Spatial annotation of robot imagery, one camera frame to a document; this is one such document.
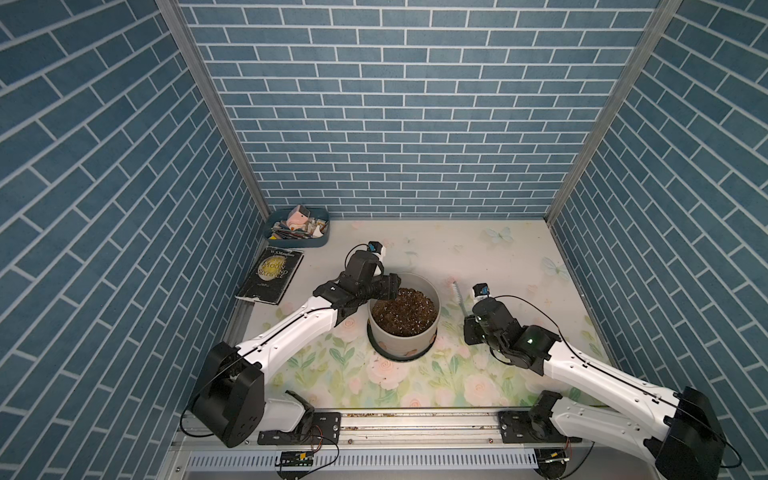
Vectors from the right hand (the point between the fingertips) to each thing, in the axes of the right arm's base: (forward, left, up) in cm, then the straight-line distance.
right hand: (466, 321), depth 82 cm
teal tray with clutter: (+36, +60, -4) cm, 70 cm away
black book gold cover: (+16, +65, -8) cm, 67 cm away
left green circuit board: (-33, +41, -13) cm, 54 cm away
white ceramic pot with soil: (-1, +16, -1) cm, 16 cm away
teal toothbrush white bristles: (+7, +2, +2) cm, 7 cm away
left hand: (+8, +19, +6) cm, 22 cm away
